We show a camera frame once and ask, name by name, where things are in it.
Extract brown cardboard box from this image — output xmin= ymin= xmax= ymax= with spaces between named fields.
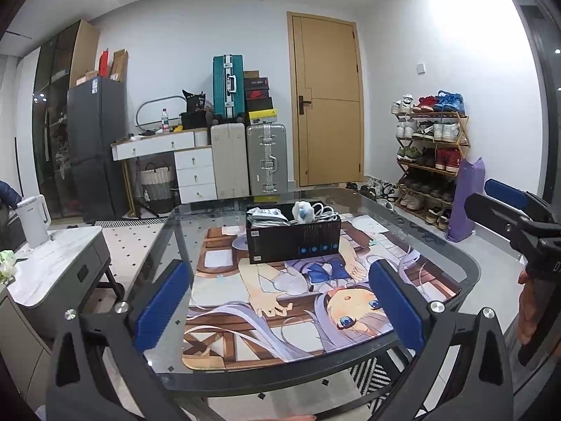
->
xmin=109 ymin=49 xmax=129 ymax=82

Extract teal suitcase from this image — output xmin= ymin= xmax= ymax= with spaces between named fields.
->
xmin=213 ymin=55 xmax=245 ymax=124

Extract grey refrigerator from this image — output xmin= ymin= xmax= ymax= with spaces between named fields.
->
xmin=67 ymin=76 xmax=128 ymax=223

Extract rows of shoes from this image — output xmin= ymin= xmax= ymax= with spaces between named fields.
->
xmin=391 ymin=91 xmax=466 ymax=231

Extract black bag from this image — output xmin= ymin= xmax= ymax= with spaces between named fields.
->
xmin=181 ymin=90 xmax=209 ymax=131

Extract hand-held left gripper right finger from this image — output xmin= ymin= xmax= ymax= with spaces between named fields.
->
xmin=368 ymin=260 xmax=513 ymax=421

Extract clear bag of white strap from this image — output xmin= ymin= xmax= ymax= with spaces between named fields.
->
xmin=246 ymin=207 xmax=288 ymax=229

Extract white drawer desk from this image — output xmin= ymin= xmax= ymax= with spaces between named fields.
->
xmin=111 ymin=132 xmax=217 ymax=205

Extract black cardboard box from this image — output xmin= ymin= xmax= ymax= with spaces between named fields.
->
xmin=245 ymin=204 xmax=342 ymax=265

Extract glass table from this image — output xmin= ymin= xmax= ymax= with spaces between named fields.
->
xmin=144 ymin=186 xmax=480 ymax=421

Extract wooden shoe rack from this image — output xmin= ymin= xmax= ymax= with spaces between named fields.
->
xmin=392 ymin=92 xmax=469 ymax=231

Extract grey sideboard with marble top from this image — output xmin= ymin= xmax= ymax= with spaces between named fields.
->
xmin=0 ymin=226 xmax=112 ymax=408

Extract white plush toy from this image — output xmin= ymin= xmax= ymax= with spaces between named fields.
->
xmin=291 ymin=201 xmax=316 ymax=224

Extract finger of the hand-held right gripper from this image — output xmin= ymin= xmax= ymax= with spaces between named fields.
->
xmin=484 ymin=178 xmax=556 ymax=225
xmin=465 ymin=192 xmax=534 ymax=256

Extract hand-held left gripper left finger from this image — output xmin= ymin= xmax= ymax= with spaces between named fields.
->
xmin=46 ymin=260 xmax=194 ymax=421

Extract stack of shoe boxes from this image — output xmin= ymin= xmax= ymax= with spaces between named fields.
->
xmin=243 ymin=70 xmax=279 ymax=126

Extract silver suitcase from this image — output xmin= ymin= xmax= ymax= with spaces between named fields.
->
xmin=245 ymin=123 xmax=288 ymax=196

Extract white flowers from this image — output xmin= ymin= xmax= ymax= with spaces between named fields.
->
xmin=0 ymin=250 xmax=17 ymax=283

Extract printed desk mat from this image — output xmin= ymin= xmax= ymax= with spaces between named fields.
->
xmin=184 ymin=215 xmax=463 ymax=371

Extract black white striped rug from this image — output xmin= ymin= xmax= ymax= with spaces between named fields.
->
xmin=348 ymin=355 xmax=397 ymax=406

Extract wooden door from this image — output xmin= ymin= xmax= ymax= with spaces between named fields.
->
xmin=287 ymin=11 xmax=365 ymax=188

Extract dark blue jacket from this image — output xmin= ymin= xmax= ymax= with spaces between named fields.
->
xmin=0 ymin=180 xmax=22 ymax=211

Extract beige suitcase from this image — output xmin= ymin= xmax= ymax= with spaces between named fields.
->
xmin=210 ymin=123 xmax=250 ymax=200

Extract white electric kettle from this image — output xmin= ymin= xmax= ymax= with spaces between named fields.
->
xmin=15 ymin=194 xmax=51 ymax=248

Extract purple bag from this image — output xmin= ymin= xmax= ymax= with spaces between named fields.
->
xmin=446 ymin=157 xmax=485 ymax=243

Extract woven basket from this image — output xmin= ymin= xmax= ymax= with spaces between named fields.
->
xmin=139 ymin=162 xmax=175 ymax=215

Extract pile of slippers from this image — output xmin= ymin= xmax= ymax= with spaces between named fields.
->
xmin=346 ymin=178 xmax=399 ymax=209

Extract tall glass cabinet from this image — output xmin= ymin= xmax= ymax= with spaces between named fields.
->
xmin=33 ymin=20 xmax=99 ymax=220

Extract grey cable bundle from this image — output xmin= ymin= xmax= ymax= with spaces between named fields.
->
xmin=309 ymin=203 xmax=340 ymax=222

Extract person's right hand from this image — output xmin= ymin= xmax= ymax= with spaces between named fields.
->
xmin=517 ymin=267 xmax=542 ymax=345

